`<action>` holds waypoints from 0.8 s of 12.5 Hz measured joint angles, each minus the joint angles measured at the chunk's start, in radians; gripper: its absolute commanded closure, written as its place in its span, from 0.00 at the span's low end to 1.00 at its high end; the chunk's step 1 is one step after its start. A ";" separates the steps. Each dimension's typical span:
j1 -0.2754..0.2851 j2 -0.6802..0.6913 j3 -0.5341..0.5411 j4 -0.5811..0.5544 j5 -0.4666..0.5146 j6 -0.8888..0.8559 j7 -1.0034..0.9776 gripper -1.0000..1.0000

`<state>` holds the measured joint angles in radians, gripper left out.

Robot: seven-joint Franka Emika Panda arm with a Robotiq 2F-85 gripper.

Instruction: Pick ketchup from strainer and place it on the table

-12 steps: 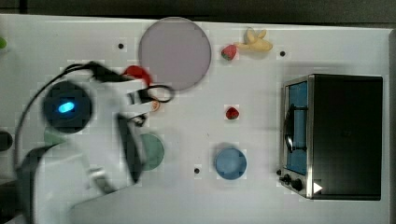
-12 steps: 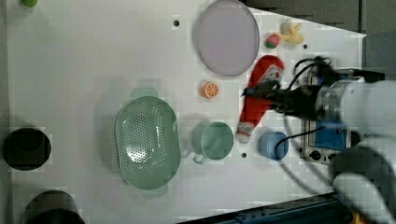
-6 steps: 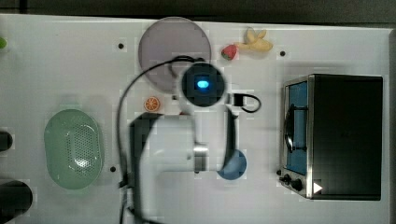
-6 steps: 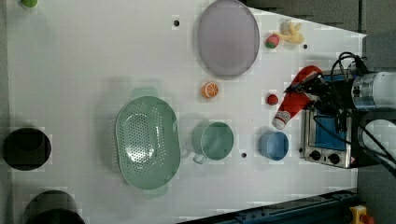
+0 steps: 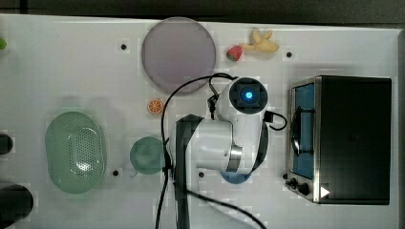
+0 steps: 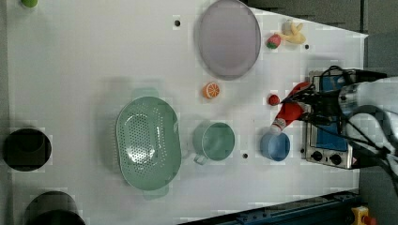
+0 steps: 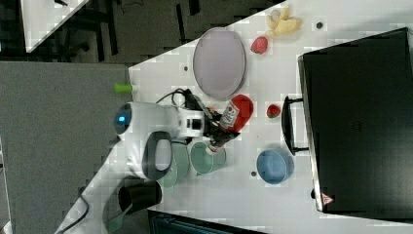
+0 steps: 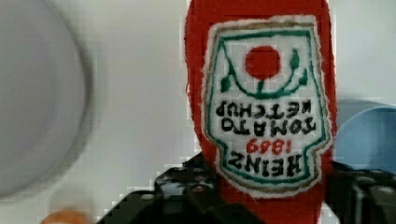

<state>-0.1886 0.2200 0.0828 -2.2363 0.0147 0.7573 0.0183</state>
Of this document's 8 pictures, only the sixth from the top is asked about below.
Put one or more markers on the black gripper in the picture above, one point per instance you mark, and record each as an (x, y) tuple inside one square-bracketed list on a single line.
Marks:
[(324, 106)]

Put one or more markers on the red ketchup bottle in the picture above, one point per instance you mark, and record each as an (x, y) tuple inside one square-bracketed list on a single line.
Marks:
[(290, 110)]

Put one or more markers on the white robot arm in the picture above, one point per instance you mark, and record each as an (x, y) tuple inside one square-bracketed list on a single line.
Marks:
[(378, 99)]

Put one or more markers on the black toaster oven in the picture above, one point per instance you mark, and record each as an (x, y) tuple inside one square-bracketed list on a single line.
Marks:
[(326, 143)]

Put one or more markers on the strawberry toy centre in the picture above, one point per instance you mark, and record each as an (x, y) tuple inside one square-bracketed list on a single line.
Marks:
[(273, 100)]

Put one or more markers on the blue bowl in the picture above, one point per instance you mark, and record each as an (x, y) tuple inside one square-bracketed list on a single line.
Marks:
[(275, 147)]

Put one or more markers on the yellow peeled banana toy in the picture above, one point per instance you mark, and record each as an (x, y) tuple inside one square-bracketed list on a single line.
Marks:
[(292, 33)]

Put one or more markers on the strawberry toy near banana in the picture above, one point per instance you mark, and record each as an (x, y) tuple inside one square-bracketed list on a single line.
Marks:
[(273, 42)]

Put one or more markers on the yellow red emergency button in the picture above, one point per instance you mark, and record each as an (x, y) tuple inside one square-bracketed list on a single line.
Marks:
[(362, 217)]

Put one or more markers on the orange slice toy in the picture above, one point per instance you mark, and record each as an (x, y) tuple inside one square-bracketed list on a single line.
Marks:
[(211, 90)]

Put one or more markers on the grey round plate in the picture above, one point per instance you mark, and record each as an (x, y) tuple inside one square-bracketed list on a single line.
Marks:
[(229, 39)]

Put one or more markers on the black cylinder lower left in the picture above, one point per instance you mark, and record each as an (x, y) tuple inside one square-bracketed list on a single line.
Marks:
[(52, 208)]

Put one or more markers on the black cylinder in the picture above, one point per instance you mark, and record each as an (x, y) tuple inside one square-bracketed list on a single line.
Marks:
[(52, 208), (26, 149)]

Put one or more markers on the black cylinder upper left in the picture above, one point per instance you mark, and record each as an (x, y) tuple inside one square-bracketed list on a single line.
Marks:
[(26, 149)]

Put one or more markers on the green round object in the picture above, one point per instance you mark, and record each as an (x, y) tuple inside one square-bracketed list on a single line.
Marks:
[(30, 3)]

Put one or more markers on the blue metal frame rail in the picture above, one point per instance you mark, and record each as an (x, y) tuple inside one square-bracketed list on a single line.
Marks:
[(331, 209)]

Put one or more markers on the green cup with handle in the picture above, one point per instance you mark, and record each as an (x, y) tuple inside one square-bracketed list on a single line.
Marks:
[(212, 140)]

